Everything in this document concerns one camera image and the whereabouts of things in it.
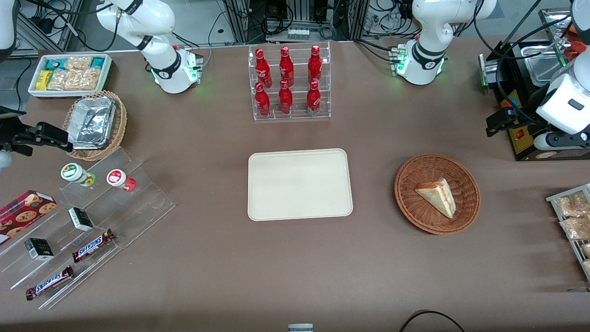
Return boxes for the light wicker basket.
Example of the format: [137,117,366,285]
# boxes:
[62,90,128,161]

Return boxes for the steel tray with food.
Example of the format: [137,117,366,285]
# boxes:
[538,6,590,67]

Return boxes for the triangular wrapped sandwich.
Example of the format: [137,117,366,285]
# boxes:
[414,177,457,219]

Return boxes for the brown wicker basket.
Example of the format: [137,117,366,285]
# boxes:
[394,153,481,236]

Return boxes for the tray of packaged snacks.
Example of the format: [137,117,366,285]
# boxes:
[546,183,590,283]

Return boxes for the beige plastic tray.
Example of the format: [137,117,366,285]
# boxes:
[247,148,354,222]

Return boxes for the black countertop appliance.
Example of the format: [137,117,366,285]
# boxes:
[478,39,590,162]

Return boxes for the green lid yogurt cup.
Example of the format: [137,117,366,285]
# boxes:
[60,162,97,187]

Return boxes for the silver foil packets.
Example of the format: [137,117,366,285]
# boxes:
[68,96,116,151]

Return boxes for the steel appliance pan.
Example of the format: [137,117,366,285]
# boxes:
[520,43,570,87]

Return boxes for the white rectangular snack bin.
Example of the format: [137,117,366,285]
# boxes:
[28,53,113,99]

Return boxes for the clear bag of crackers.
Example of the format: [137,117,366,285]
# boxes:
[47,69,80,91]
[65,56,94,71]
[76,68,102,91]

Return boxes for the red plaid cookie box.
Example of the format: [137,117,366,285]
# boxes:
[0,190,58,246]

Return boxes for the red lid yogurt cup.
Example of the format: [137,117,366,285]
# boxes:
[106,169,137,192]

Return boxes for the small black carton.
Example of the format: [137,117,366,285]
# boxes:
[68,207,94,232]
[24,237,55,261]

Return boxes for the clear acrylic stepped shelf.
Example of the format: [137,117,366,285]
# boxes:
[0,147,176,311]

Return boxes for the Snickers chocolate bar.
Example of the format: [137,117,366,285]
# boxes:
[72,229,116,264]
[25,266,76,301]

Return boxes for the red cola bottle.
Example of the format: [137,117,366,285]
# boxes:
[279,46,295,87]
[255,48,272,89]
[307,81,322,116]
[278,80,294,115]
[255,82,271,118]
[307,45,323,86]

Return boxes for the clear acrylic bottle rack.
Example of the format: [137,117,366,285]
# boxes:
[248,41,332,122]

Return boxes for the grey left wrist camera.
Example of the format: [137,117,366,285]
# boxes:
[534,131,590,151]

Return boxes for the black looped cable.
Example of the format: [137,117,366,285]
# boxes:
[398,309,466,332]

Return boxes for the aluminium frame rack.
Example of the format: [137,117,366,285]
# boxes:
[221,0,372,44]

